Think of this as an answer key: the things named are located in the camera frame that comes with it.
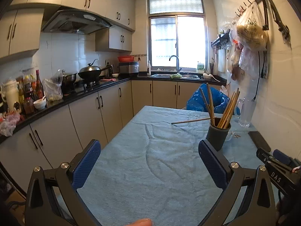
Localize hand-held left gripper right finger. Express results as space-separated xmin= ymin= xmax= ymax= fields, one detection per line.
xmin=198 ymin=139 xmax=277 ymax=226

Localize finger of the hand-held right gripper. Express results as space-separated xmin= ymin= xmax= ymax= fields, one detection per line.
xmin=256 ymin=148 xmax=274 ymax=165
xmin=272 ymin=149 xmax=295 ymax=168

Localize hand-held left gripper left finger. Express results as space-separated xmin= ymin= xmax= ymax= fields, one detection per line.
xmin=25 ymin=139 xmax=101 ymax=226

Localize dark grey cup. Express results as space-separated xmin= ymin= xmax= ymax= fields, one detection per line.
xmin=206 ymin=118 xmax=232 ymax=151

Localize wooden chopstick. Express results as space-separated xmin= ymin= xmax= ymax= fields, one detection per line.
xmin=171 ymin=117 xmax=211 ymax=125

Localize bunch of wooden chopsticks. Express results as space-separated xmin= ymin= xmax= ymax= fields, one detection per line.
xmin=199 ymin=83 xmax=240 ymax=129

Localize person's left hand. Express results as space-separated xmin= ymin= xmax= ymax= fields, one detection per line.
xmin=125 ymin=218 xmax=154 ymax=226

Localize clear glass mug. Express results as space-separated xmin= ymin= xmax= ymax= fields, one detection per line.
xmin=234 ymin=97 xmax=257 ymax=128

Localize beige lower cabinets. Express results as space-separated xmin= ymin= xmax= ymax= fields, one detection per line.
xmin=0 ymin=79 xmax=226 ymax=193

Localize light blue tablecloth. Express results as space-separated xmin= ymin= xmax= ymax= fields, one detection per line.
xmin=54 ymin=105 xmax=283 ymax=226

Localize blue plastic bag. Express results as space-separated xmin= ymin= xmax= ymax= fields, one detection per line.
xmin=186 ymin=86 xmax=241 ymax=117

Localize black kitchen countertop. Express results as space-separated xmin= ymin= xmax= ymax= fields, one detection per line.
xmin=0 ymin=74 xmax=227 ymax=144

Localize small white bowl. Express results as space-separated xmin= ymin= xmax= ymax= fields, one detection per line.
xmin=33 ymin=99 xmax=47 ymax=110

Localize clear plastic bag with food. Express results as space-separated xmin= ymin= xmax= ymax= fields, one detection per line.
xmin=43 ymin=78 xmax=64 ymax=102

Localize gas stove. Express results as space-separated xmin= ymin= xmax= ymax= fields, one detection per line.
xmin=75 ymin=79 xmax=101 ymax=88

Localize steel pot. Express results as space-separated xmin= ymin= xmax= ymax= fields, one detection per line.
xmin=58 ymin=69 xmax=78 ymax=93

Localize pink plastic bag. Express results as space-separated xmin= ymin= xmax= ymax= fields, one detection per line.
xmin=0 ymin=112 xmax=21 ymax=137

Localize white bowl with ladle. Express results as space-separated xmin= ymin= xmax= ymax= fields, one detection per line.
xmin=203 ymin=73 xmax=220 ymax=82

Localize cluster of condiment bottles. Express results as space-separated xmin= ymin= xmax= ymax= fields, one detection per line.
xmin=16 ymin=69 xmax=46 ymax=116

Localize black wok with lid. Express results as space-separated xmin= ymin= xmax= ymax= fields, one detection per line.
xmin=78 ymin=59 xmax=111 ymax=79

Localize hanging white plastic bag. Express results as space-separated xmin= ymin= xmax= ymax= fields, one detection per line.
xmin=238 ymin=47 xmax=259 ymax=79

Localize dark kettle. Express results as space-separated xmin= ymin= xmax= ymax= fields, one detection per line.
xmin=105 ymin=61 xmax=115 ymax=76

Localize hanging bag with brown contents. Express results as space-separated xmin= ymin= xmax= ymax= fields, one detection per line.
xmin=226 ymin=28 xmax=242 ymax=81

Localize white thermos jug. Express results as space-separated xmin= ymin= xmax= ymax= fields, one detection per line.
xmin=1 ymin=79 xmax=23 ymax=114

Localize steel sink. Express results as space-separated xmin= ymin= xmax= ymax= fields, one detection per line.
xmin=150 ymin=73 xmax=199 ymax=79

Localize silver rice cooker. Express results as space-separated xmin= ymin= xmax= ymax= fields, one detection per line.
xmin=118 ymin=61 xmax=140 ymax=77

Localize chrome faucet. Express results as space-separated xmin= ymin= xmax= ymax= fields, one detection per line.
xmin=169 ymin=55 xmax=183 ymax=73

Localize hanging clear bag with food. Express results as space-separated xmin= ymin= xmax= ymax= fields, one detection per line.
xmin=236 ymin=3 xmax=268 ymax=51

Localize black hanging tool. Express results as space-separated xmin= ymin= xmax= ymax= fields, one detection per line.
xmin=258 ymin=0 xmax=292 ymax=50

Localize kitchen window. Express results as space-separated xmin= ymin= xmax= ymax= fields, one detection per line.
xmin=147 ymin=0 xmax=210 ymax=72

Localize black range hood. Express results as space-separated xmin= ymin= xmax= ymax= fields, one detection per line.
xmin=41 ymin=9 xmax=113 ymax=35

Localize black power cable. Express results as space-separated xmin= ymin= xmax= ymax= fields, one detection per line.
xmin=252 ymin=51 xmax=263 ymax=102

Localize wall power socket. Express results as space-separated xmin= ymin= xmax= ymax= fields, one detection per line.
xmin=260 ymin=51 xmax=270 ymax=79

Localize black wall shelf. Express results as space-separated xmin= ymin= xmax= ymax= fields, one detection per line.
xmin=211 ymin=32 xmax=232 ymax=51

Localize black wall hook rail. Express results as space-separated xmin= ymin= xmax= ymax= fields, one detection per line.
xmin=234 ymin=0 xmax=262 ymax=19

